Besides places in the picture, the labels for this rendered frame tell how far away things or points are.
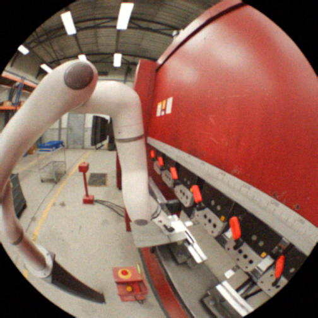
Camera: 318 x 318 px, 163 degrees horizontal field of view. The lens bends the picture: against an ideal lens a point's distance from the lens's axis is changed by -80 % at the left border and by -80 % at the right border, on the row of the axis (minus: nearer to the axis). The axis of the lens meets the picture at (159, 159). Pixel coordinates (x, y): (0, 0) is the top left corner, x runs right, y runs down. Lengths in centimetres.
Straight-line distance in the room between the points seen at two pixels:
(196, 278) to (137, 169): 61
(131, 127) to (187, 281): 70
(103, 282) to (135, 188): 137
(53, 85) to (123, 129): 22
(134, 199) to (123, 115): 24
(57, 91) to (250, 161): 42
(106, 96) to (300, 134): 46
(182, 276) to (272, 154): 62
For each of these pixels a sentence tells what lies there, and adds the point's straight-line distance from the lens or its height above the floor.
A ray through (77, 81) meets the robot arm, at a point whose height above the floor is 157.
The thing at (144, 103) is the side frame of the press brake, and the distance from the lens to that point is 130.
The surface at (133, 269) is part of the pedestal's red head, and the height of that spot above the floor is 78.
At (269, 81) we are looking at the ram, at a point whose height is 168.
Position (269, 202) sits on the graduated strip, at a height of 139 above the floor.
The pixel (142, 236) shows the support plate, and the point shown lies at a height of 100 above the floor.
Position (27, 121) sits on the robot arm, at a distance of 28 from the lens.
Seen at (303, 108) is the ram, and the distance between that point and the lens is 32.
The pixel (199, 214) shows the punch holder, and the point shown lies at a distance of 49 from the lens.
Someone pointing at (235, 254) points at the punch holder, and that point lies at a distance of 42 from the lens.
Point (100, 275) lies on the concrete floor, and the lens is 160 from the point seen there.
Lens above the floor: 149
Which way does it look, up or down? 14 degrees down
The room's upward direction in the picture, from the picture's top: 7 degrees clockwise
